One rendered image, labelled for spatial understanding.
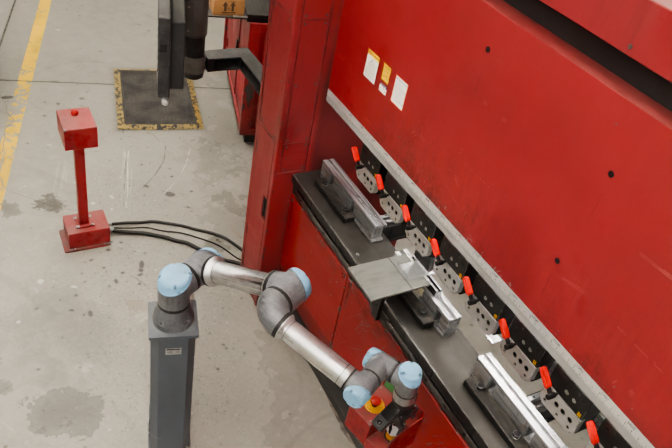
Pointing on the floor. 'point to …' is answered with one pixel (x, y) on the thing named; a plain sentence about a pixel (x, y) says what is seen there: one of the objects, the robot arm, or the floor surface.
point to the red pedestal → (89, 223)
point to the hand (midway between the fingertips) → (389, 433)
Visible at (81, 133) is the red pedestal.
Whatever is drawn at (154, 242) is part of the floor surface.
